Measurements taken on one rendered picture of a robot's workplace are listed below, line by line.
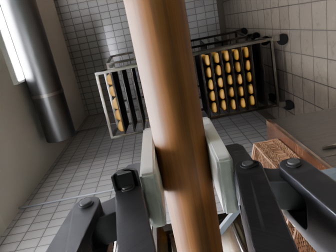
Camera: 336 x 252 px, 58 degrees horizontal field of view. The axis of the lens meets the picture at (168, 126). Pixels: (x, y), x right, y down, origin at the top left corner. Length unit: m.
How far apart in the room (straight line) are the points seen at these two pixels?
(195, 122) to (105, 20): 5.05
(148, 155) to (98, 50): 5.09
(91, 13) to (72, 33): 0.45
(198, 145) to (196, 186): 0.02
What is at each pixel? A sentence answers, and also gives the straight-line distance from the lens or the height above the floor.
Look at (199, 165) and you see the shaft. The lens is 0.17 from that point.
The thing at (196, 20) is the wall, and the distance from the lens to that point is 5.20.
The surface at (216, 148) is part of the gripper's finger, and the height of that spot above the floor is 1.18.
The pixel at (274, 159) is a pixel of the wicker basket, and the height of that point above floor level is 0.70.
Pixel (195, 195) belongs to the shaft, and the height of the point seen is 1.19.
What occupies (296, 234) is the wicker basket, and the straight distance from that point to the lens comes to 1.45.
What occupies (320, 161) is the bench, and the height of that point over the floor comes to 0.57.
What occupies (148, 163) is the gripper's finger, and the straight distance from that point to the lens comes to 0.15.
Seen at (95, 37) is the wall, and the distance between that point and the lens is 5.23.
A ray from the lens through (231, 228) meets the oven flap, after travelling 1.98.
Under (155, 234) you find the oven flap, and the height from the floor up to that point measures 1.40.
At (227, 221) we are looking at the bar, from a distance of 1.30.
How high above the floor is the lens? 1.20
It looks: level
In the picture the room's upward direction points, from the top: 101 degrees counter-clockwise
